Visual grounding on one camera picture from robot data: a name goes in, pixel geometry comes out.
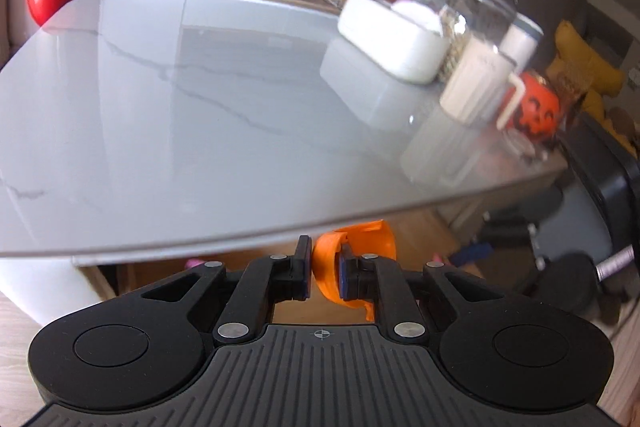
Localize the glass dome jar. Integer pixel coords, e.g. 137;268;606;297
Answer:
417;0;519;82

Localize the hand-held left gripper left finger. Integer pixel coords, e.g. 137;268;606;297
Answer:
141;234;314;349

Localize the cream tissue box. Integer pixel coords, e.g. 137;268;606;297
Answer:
337;0;449;84

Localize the brown snack bag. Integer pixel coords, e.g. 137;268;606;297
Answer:
550;66;594;108

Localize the cream mug with handle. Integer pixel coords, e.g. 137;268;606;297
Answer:
440;36;526;131

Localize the orange plastic capsule shell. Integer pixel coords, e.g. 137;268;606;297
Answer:
311;220;397;323

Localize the orange pumpkin bucket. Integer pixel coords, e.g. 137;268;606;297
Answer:
502;69;569;146

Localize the white thermos bottle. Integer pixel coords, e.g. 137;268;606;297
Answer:
500;13;545;64

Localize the clear glass bowl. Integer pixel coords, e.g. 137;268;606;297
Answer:
504;127;553;164

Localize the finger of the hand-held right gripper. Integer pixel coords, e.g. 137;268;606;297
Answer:
457;227;541;269
481;192;563;229

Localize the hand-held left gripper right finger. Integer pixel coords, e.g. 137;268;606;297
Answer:
337;245;494;350

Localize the yellow plush toy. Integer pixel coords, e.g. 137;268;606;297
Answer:
545;21;627;132

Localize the wooden drawer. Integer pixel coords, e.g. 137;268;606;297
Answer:
75;207;481;323

